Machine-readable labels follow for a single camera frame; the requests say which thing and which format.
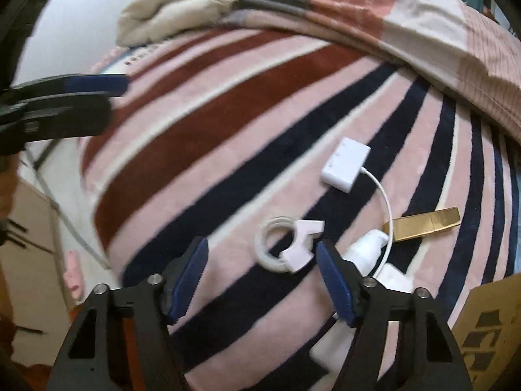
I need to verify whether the white adapter with cable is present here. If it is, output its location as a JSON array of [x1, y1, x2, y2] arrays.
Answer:
[[320, 137, 394, 279]]

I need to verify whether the white tape dispenser roll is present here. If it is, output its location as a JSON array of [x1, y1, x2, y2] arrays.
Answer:
[[253, 216, 325, 274]]

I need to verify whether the striped pink fleece blanket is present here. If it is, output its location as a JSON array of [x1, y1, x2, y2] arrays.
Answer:
[[81, 29, 519, 390]]

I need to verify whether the brown cardboard box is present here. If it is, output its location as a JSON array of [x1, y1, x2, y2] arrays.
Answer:
[[452, 274, 521, 391]]

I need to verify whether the gold foil bar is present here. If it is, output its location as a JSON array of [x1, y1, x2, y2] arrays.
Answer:
[[391, 207, 461, 243]]

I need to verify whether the white charger block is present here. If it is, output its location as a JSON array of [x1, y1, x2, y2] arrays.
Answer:
[[309, 261, 414, 375]]

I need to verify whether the cream folded blanket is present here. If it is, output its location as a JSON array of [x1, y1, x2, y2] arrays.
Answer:
[[116, 0, 237, 48]]

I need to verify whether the patchwork pink grey duvet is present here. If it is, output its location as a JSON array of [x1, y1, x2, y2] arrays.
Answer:
[[222, 0, 520, 138]]

